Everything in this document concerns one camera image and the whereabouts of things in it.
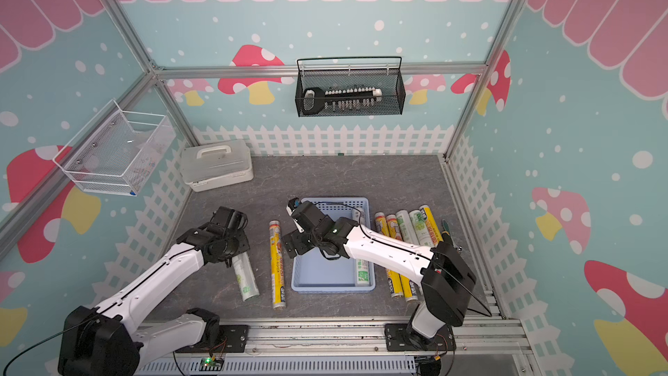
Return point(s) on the aluminium front rail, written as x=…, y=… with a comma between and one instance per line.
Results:
x=356, y=336

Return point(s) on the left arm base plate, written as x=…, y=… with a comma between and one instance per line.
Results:
x=226, y=339

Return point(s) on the white wire wall basket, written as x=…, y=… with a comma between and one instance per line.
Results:
x=117, y=151

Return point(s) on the green circuit board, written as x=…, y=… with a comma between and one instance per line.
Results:
x=211, y=364

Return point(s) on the yellow green wrap roll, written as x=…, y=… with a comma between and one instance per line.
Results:
x=431, y=225

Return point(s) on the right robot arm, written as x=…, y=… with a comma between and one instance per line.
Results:
x=446, y=280

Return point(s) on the black wire wall basket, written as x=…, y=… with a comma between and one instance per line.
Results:
x=350, y=86

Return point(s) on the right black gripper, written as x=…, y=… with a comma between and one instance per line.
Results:
x=297, y=246

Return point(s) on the black brush with white bristles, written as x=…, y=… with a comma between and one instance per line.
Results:
x=317, y=100

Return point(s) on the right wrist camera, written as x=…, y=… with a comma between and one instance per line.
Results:
x=292, y=205

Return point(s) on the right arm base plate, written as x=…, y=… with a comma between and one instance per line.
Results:
x=404, y=338

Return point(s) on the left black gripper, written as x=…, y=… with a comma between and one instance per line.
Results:
x=243, y=245

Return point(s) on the white lidded storage box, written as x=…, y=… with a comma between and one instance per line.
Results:
x=217, y=165

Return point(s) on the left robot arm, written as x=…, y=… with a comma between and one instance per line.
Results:
x=108, y=339

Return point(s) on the white green plastic wrap roll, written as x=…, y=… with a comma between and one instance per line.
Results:
x=362, y=273

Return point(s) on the green handled screwdriver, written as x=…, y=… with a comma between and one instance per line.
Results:
x=446, y=233

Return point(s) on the light blue plastic basket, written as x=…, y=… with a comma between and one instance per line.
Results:
x=312, y=273

